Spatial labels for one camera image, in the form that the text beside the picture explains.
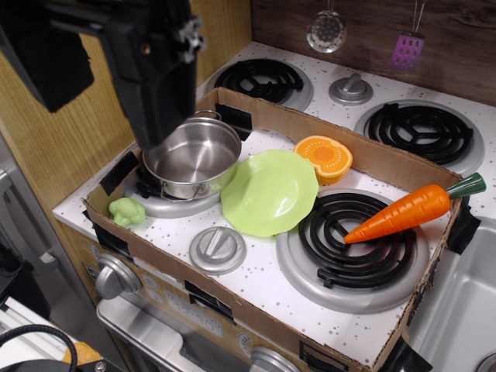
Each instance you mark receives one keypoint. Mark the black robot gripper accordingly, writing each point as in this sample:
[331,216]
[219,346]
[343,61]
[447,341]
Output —
[152,48]

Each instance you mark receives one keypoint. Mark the orange toy carrot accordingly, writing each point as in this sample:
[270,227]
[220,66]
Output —
[419,207]

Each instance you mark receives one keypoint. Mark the light green plastic plate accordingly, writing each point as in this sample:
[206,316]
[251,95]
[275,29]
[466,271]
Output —
[270,194]

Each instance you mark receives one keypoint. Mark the front left burner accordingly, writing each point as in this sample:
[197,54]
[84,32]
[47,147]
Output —
[137,185]

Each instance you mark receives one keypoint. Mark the stainless steel pot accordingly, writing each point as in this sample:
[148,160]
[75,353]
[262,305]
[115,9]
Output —
[197,160]

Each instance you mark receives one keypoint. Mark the green toy broccoli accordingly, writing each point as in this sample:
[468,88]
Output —
[126,211]

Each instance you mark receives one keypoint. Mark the back left black burner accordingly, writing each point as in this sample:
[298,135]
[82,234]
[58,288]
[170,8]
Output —
[272,80]

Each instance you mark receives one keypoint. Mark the black burner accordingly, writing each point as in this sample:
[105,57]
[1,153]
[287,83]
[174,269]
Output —
[272,80]
[359,278]
[430,130]

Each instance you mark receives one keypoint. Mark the silver oven front knob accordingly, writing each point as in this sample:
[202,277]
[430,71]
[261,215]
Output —
[115,278]

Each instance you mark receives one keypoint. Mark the silver oven knob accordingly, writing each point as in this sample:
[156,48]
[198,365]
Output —
[266,360]
[115,278]

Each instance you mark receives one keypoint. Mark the silver front stovetop knob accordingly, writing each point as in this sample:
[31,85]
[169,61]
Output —
[217,250]

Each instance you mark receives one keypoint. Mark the silver stovetop knob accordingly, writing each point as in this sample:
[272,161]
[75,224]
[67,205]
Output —
[217,250]
[352,90]

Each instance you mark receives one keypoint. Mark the silver hanging ladle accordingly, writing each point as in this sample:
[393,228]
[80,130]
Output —
[327,31]

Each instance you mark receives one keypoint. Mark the orange toy fruit half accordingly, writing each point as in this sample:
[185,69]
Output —
[330,158]

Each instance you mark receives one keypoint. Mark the silver back stovetop knob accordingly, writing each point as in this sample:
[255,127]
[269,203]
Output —
[352,90]

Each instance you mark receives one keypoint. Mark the brown cardboard fence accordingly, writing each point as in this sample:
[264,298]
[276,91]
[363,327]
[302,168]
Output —
[255,303]

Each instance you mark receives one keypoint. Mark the purple hanging spatula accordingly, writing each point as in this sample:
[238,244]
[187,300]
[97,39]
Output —
[408,48]

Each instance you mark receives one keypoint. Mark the front right black burner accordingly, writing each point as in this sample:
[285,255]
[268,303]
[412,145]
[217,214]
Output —
[359,278]

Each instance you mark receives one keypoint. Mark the back right black burner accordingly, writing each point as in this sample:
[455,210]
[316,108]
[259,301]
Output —
[430,130]

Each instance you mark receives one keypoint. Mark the grey toy sink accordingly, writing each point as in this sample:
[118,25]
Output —
[454,326]

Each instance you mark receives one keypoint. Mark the silver oven door handle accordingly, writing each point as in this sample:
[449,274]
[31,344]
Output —
[152,338]

